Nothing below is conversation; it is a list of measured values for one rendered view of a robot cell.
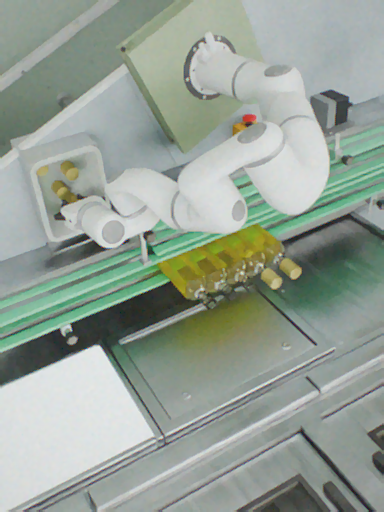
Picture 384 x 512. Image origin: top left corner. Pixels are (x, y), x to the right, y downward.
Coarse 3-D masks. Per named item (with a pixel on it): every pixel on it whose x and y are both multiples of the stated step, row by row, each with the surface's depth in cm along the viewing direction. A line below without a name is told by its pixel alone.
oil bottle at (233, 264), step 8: (216, 240) 149; (208, 248) 147; (216, 248) 147; (224, 248) 146; (216, 256) 144; (224, 256) 144; (232, 256) 143; (224, 264) 141; (232, 264) 141; (240, 264) 141; (232, 272) 140; (240, 272) 140; (232, 280) 141
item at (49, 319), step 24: (336, 192) 173; (360, 192) 171; (288, 216) 166; (312, 216) 164; (96, 288) 148; (120, 288) 147; (144, 288) 146; (48, 312) 142; (72, 312) 141; (0, 336) 138; (24, 336) 136
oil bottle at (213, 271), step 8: (200, 248) 147; (192, 256) 145; (200, 256) 145; (208, 256) 144; (200, 264) 142; (208, 264) 142; (216, 264) 141; (208, 272) 139; (216, 272) 139; (224, 272) 139; (208, 280) 138; (216, 280) 138; (208, 288) 140
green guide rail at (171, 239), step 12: (360, 156) 170; (372, 156) 170; (336, 168) 166; (348, 168) 165; (360, 168) 164; (372, 168) 164; (336, 180) 160; (348, 180) 162; (252, 204) 155; (264, 204) 154; (252, 216) 151; (156, 240) 146; (168, 240) 146; (180, 240) 145; (192, 240) 145; (156, 252) 142
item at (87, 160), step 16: (48, 160) 128; (64, 160) 138; (80, 160) 140; (96, 160) 135; (32, 176) 129; (48, 176) 138; (64, 176) 141; (80, 176) 143; (96, 176) 140; (48, 192) 141; (80, 192) 145; (96, 192) 144; (48, 208) 143; (48, 224) 137; (64, 224) 145
